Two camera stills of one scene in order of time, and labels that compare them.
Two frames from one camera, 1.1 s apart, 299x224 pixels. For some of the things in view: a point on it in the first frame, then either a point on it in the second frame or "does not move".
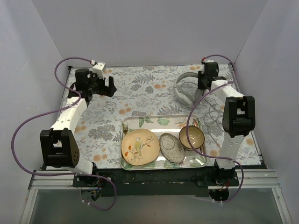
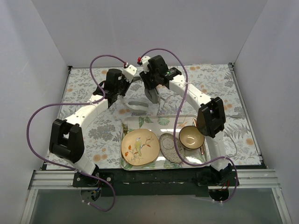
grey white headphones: x=184 y=96 -> x=139 y=105
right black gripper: x=202 y=80 -> x=149 y=82
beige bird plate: x=140 y=147 does not move
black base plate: x=158 y=182 does not move
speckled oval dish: x=172 y=147 does not move
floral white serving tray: x=172 y=124 does not move
